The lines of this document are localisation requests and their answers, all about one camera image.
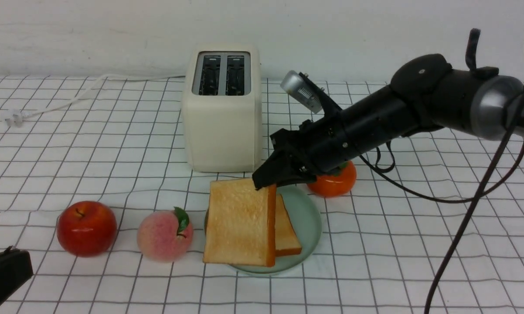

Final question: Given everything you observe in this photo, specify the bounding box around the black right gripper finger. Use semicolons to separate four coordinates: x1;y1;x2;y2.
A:
252;149;316;190

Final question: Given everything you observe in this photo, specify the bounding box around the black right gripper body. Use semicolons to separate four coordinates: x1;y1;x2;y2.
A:
271;101;391;175

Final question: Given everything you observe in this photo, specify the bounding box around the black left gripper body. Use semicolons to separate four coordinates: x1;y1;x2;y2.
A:
0;246;34;306

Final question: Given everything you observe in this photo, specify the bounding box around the toast slice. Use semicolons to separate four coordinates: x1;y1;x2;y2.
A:
203;177;276;267
275;194;302;257

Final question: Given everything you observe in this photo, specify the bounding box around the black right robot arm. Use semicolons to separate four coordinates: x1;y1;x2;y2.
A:
252;54;524;189

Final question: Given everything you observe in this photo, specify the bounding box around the orange persimmon with green leaf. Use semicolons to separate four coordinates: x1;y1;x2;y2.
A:
306;160;357;198

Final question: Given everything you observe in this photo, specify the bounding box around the light green plate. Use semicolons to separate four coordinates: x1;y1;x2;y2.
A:
204;187;322;276

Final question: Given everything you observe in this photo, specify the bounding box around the red apple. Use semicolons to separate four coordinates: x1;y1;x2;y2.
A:
56;201;117;258

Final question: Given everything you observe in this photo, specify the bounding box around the cream white toaster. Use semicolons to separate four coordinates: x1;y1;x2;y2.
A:
181;43;263;172

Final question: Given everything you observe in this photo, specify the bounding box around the pink peach with leaf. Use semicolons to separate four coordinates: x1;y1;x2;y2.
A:
137;206;194;263

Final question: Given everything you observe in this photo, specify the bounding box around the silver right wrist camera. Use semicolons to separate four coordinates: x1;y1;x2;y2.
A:
280;70;342;116

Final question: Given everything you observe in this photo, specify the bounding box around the white power cord with plug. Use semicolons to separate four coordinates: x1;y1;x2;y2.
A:
5;75;186;128

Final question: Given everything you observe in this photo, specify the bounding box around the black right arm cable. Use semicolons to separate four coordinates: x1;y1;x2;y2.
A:
358;0;524;314

